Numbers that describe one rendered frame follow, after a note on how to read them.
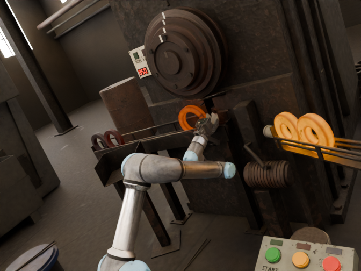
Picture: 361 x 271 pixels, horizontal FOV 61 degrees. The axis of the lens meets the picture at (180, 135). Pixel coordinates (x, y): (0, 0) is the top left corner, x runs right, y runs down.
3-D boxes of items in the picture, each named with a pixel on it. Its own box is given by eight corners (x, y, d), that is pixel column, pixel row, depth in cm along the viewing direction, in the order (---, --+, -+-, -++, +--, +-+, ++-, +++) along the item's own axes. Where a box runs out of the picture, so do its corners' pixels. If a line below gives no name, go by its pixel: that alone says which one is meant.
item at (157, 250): (147, 240, 218) (102, 154, 197) (181, 229, 215) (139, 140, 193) (143, 261, 199) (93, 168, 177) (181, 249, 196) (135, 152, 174)
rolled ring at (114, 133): (113, 128, 221) (116, 126, 224) (100, 133, 234) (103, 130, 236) (125, 150, 226) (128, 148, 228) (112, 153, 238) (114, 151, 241)
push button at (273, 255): (269, 248, 87) (266, 245, 86) (282, 250, 84) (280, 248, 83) (266, 262, 85) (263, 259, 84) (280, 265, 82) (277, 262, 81)
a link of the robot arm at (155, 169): (160, 155, 111) (237, 158, 145) (142, 154, 119) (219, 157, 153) (158, 187, 111) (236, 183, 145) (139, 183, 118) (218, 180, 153)
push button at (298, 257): (295, 252, 82) (293, 249, 81) (310, 255, 79) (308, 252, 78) (293, 267, 80) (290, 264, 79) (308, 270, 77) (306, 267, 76)
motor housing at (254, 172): (277, 237, 173) (249, 156, 157) (317, 242, 159) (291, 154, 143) (269, 254, 164) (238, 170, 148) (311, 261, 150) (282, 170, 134)
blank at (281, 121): (275, 111, 133) (269, 114, 133) (297, 112, 119) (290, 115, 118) (287, 142, 137) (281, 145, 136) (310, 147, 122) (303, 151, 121)
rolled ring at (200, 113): (179, 102, 173) (182, 100, 176) (177, 129, 184) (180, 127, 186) (207, 113, 166) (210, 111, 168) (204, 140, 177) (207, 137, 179)
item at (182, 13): (171, 101, 183) (138, 25, 169) (239, 86, 153) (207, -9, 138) (164, 106, 179) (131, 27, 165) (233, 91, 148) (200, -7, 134)
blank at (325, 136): (298, 112, 119) (291, 115, 118) (326, 113, 104) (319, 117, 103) (310, 147, 122) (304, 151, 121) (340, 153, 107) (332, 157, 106)
